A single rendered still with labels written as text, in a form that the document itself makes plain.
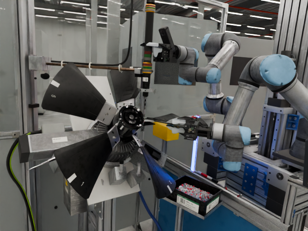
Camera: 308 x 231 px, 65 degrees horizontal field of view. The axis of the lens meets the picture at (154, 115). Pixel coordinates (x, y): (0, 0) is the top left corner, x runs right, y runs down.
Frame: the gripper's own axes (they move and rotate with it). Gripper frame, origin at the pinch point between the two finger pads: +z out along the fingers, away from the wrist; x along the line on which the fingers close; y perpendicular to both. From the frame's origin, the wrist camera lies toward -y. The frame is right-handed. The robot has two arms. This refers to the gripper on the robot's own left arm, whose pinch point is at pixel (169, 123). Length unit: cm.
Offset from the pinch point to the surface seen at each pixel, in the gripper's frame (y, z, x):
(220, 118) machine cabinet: -374, -3, 108
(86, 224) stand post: 4, 47, 68
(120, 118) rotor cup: 18.8, 15.8, -6.5
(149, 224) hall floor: -69, 34, 126
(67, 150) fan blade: 41.5, 24.8, -0.4
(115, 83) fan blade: -4.3, 30.2, -16.1
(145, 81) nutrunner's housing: 3.8, 10.9, -19.8
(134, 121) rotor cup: 14.7, 11.3, -4.2
